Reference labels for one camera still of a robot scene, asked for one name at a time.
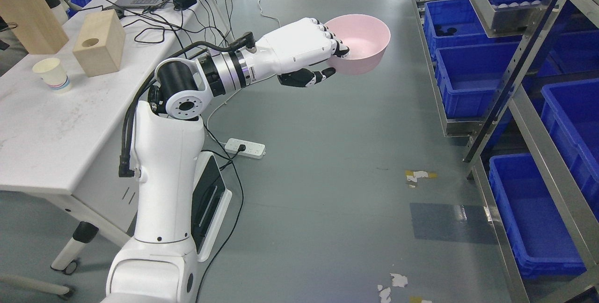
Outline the pink ikea bowl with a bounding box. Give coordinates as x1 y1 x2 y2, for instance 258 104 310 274
325 14 391 75

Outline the white desk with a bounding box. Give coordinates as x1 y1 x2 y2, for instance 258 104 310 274
1 10 177 277

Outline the black power adapter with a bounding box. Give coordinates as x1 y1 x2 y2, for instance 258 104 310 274
172 0 197 11

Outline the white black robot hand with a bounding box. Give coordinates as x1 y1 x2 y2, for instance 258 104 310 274
241 17 350 87

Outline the white power strip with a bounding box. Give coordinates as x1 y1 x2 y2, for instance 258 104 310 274
224 138 266 159

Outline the tall wooden board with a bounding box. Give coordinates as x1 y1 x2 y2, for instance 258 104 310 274
0 0 69 55

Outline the wooden block with hole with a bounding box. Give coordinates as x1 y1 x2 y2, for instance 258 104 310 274
73 10 125 77

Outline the paper cup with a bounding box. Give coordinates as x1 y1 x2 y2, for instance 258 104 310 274
32 58 72 93

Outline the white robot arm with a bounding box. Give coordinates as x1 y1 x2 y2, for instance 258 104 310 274
103 32 256 303

